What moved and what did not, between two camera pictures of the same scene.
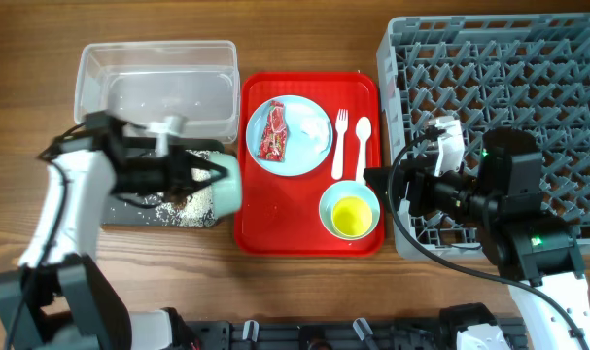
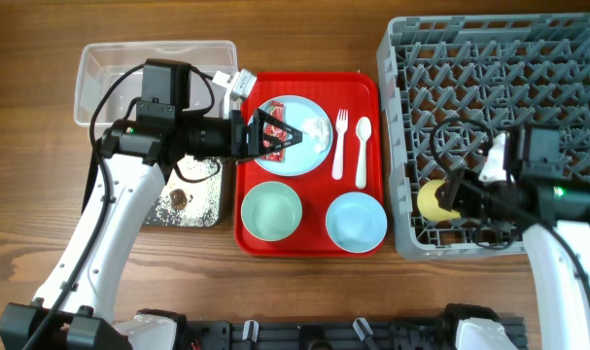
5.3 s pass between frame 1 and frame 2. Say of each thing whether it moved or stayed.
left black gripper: moved
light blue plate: stayed
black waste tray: stayed
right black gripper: moved
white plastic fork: stayed
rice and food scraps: stayed
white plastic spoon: stayed
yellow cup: moved
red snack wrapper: stayed
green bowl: moved
